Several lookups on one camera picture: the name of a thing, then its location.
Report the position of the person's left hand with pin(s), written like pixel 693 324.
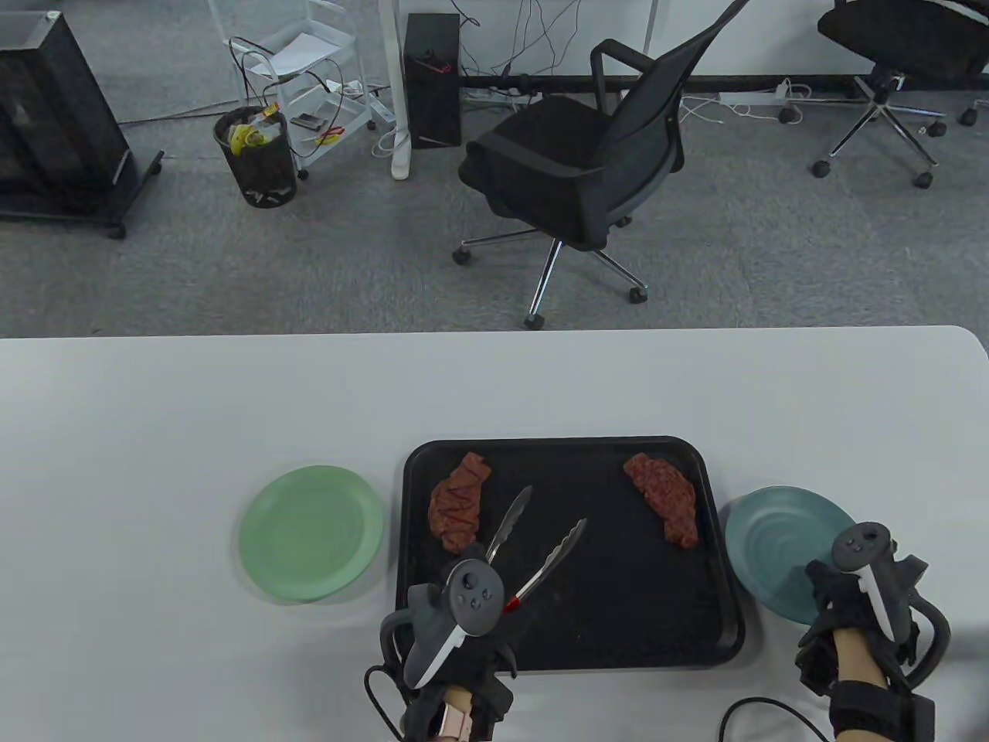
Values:
pixel 514 649

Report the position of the person's right hand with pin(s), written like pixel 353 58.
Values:
pixel 838 603

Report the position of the grill-marked red steak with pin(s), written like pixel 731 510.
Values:
pixel 457 506

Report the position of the marbled red steak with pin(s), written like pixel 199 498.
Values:
pixel 664 495

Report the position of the green plate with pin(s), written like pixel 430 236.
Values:
pixel 309 533

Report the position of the person's left forearm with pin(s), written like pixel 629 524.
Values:
pixel 457 696

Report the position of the person's right forearm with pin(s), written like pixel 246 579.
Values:
pixel 861 661

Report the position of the grey VR controller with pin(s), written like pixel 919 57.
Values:
pixel 861 545
pixel 475 599

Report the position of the teal blue plate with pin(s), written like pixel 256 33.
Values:
pixel 773 541

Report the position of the pink wrist watch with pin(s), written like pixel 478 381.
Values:
pixel 454 723

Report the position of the black textured tray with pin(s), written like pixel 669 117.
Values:
pixel 618 610

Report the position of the black armrest office chair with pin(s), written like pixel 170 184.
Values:
pixel 541 162

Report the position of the white power strip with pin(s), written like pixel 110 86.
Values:
pixel 753 97

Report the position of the black mesh trash bin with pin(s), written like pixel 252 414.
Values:
pixel 259 174

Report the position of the black phone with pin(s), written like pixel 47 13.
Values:
pixel 309 121

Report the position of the black mesh office chair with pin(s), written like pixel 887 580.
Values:
pixel 904 39

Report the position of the black computer tower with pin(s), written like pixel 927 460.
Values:
pixel 433 85

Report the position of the yellow banana peel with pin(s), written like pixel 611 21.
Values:
pixel 246 139

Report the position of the white paper sheet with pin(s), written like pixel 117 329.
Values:
pixel 303 52

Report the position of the black wheeled cabinet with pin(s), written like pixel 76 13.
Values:
pixel 54 116

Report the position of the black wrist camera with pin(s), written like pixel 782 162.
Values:
pixel 491 696
pixel 815 661

